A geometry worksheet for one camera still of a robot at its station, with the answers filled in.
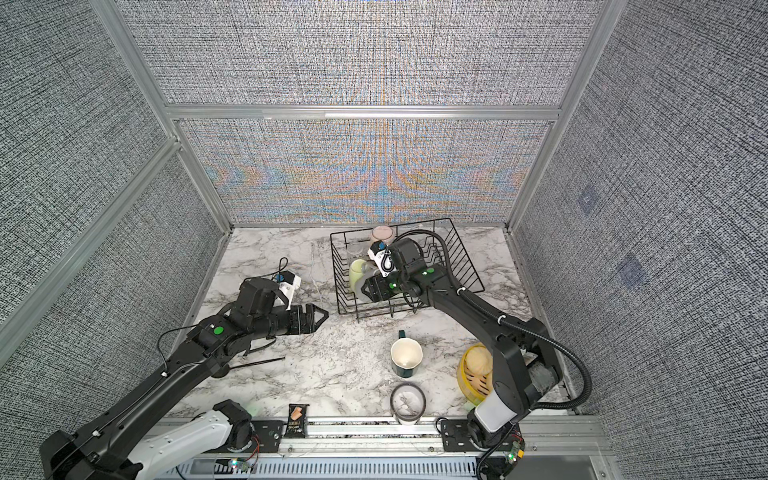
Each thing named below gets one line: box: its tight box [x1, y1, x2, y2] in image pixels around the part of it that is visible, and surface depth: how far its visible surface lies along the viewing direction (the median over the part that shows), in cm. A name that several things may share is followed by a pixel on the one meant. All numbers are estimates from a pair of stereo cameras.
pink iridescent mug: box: [371, 225, 394, 246], surface depth 102 cm
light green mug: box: [349, 259, 367, 294], surface depth 94 cm
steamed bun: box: [465, 347, 493, 375], surface depth 81 cm
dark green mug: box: [390, 329, 424, 378], surface depth 81 cm
